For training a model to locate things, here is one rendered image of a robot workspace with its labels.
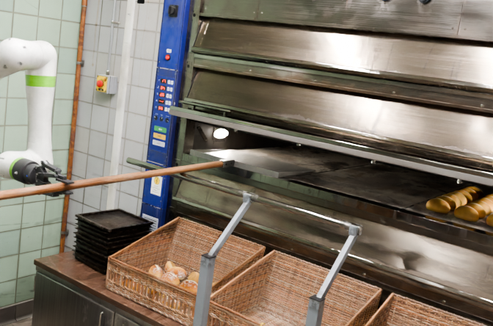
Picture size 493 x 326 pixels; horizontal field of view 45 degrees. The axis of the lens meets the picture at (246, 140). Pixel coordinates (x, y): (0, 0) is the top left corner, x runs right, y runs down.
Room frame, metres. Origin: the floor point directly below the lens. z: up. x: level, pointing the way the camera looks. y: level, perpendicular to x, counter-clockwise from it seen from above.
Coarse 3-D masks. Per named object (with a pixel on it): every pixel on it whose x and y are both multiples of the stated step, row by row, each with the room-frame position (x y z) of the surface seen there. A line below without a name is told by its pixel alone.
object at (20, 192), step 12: (168, 168) 2.51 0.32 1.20; (180, 168) 2.56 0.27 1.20; (192, 168) 2.62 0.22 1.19; (204, 168) 2.69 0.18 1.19; (84, 180) 2.14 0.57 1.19; (96, 180) 2.18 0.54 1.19; (108, 180) 2.22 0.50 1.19; (120, 180) 2.27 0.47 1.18; (132, 180) 2.33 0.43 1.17; (0, 192) 1.86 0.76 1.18; (12, 192) 1.89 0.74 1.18; (24, 192) 1.93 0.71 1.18; (36, 192) 1.96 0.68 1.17; (48, 192) 2.01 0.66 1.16
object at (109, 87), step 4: (100, 76) 3.37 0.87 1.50; (104, 76) 3.35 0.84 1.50; (108, 76) 3.33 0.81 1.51; (112, 76) 3.36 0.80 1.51; (116, 76) 3.38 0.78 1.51; (108, 80) 3.33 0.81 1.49; (112, 80) 3.36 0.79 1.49; (116, 80) 3.38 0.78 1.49; (104, 84) 3.34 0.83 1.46; (108, 84) 3.34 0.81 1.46; (112, 84) 3.36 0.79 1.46; (116, 84) 3.38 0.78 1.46; (96, 88) 3.38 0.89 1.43; (100, 88) 3.36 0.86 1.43; (104, 88) 3.34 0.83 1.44; (108, 88) 3.34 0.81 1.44; (112, 88) 3.36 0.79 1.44; (116, 88) 3.38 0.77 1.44; (100, 92) 3.37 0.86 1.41; (104, 92) 3.34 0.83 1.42; (108, 92) 3.34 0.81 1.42; (112, 92) 3.37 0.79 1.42
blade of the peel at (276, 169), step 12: (204, 156) 2.99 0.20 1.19; (216, 156) 2.94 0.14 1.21; (228, 156) 3.10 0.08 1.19; (240, 156) 3.14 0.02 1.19; (252, 156) 3.19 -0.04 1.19; (252, 168) 2.82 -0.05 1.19; (264, 168) 2.91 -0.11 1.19; (276, 168) 2.94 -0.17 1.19; (288, 168) 2.98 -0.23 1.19; (300, 168) 3.02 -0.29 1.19
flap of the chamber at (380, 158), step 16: (176, 112) 2.92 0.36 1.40; (240, 128) 2.69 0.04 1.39; (256, 128) 2.64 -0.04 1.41; (304, 144) 2.49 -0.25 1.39; (320, 144) 2.45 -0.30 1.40; (384, 160) 2.28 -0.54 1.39; (400, 160) 2.25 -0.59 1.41; (448, 176) 2.14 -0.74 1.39; (464, 176) 2.10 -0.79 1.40; (480, 176) 2.08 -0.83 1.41
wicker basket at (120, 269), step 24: (144, 240) 2.79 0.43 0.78; (192, 240) 2.92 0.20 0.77; (216, 240) 2.85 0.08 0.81; (240, 240) 2.78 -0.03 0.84; (120, 264) 2.58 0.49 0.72; (144, 264) 2.82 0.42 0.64; (192, 264) 2.87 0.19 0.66; (216, 264) 2.80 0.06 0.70; (240, 264) 2.55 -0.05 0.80; (120, 288) 2.57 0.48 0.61; (144, 288) 2.66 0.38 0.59; (168, 288) 2.42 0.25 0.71; (216, 288) 2.43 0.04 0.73; (168, 312) 2.41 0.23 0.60; (192, 312) 2.34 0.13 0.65
